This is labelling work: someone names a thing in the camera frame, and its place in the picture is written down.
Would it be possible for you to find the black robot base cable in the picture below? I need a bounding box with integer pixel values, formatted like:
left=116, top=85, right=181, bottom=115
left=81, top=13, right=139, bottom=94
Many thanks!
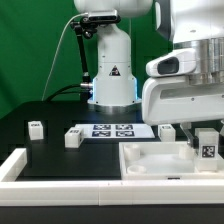
left=44, top=84, right=83, bottom=102

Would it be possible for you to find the white camera cable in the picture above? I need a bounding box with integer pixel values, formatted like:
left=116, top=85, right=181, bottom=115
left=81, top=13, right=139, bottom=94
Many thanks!
left=41, top=12, right=89, bottom=102

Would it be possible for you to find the white square tabletop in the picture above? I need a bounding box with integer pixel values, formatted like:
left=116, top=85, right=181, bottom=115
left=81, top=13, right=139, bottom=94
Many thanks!
left=119, top=142, right=224, bottom=180

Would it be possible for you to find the white L-shaped fence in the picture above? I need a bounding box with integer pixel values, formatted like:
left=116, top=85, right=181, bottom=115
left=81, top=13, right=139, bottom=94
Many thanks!
left=0, top=148, right=224, bottom=206

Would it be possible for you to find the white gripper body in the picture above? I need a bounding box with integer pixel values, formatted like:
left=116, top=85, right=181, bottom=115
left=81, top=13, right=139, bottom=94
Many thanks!
left=142, top=76, right=224, bottom=126

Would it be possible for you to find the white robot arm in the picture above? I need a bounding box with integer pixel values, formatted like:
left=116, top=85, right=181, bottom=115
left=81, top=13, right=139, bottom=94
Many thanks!
left=74, top=0, right=224, bottom=126

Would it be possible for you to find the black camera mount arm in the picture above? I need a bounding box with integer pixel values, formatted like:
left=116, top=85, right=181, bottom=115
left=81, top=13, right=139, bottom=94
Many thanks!
left=70, top=20, right=96, bottom=89

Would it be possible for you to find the grey camera on mount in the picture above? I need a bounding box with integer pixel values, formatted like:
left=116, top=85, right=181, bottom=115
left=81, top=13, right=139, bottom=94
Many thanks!
left=87, top=10, right=120, bottom=23

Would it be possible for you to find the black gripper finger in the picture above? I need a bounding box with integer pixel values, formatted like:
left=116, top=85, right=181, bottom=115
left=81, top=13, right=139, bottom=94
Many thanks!
left=180, top=122, right=194, bottom=147
left=219, top=119, right=224, bottom=137

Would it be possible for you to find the white sheet with tags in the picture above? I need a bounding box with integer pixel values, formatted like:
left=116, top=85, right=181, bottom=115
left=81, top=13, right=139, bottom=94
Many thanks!
left=75, top=124, right=155, bottom=139

